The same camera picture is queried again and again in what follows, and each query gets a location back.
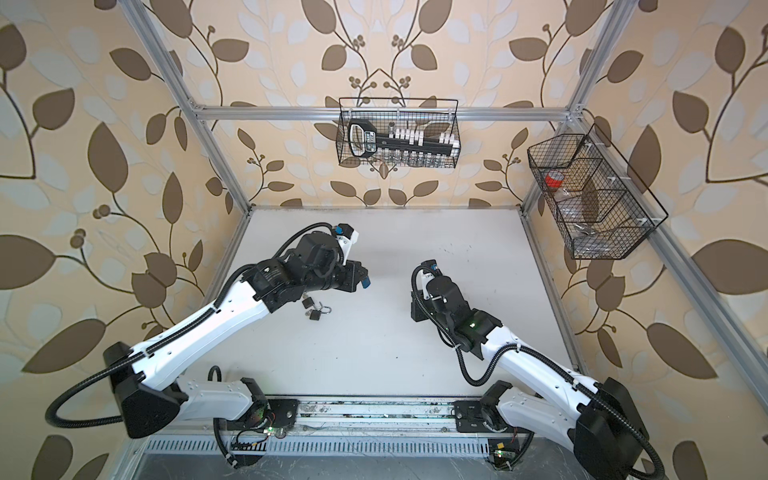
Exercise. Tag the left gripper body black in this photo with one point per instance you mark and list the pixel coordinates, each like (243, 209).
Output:
(344, 276)

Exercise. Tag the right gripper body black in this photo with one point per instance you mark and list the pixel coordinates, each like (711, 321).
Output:
(424, 309)

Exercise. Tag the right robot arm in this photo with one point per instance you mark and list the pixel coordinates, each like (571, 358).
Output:
(597, 420)

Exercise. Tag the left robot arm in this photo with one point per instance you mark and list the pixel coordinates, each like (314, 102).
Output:
(148, 379)

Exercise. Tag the black padlock lower left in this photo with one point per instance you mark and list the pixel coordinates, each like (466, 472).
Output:
(316, 313)

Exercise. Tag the black tool rack with sockets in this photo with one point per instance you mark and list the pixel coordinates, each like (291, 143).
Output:
(364, 141)

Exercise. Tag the red cap in basket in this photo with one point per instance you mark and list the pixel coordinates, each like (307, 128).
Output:
(554, 179)

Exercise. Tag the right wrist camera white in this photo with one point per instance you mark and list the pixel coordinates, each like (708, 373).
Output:
(427, 271)

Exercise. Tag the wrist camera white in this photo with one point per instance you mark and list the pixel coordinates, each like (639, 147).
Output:
(346, 237)
(427, 271)

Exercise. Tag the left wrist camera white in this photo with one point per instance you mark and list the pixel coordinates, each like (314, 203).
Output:
(346, 237)

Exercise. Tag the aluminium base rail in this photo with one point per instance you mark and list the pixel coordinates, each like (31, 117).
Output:
(374, 426)

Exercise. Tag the back wire basket black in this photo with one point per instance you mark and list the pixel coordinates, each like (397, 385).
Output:
(432, 114)

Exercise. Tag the side wire basket black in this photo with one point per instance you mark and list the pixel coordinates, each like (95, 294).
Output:
(604, 209)

